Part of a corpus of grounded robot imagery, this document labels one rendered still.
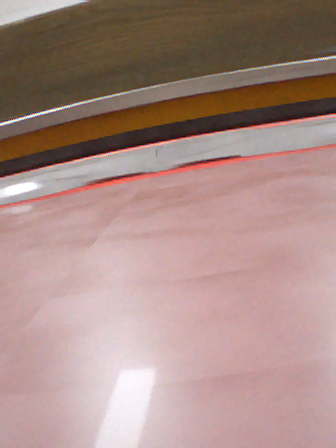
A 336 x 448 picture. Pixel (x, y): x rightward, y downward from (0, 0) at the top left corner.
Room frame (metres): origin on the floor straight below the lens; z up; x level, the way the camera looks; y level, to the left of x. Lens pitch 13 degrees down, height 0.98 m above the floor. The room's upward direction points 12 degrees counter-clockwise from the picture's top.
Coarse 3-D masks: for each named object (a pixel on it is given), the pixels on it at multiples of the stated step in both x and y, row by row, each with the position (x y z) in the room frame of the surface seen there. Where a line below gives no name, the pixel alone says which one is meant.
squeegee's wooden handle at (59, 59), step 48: (96, 0) 0.31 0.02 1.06; (144, 0) 0.30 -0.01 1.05; (192, 0) 0.30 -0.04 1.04; (240, 0) 0.29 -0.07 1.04; (288, 0) 0.29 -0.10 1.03; (0, 48) 0.32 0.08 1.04; (48, 48) 0.31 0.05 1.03; (96, 48) 0.31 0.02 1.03; (144, 48) 0.30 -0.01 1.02; (192, 48) 0.30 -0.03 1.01; (240, 48) 0.30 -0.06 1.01; (288, 48) 0.29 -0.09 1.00; (0, 96) 0.32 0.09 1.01; (48, 96) 0.31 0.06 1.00; (96, 96) 0.31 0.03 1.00
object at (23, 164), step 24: (192, 120) 0.31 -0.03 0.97; (216, 120) 0.31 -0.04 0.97; (240, 120) 0.31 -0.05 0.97; (264, 120) 0.31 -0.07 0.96; (288, 120) 0.31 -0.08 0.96; (72, 144) 0.32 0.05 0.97; (96, 144) 0.32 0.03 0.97; (120, 144) 0.32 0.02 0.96; (144, 144) 0.32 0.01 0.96; (0, 168) 0.33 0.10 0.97; (24, 168) 0.33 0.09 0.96
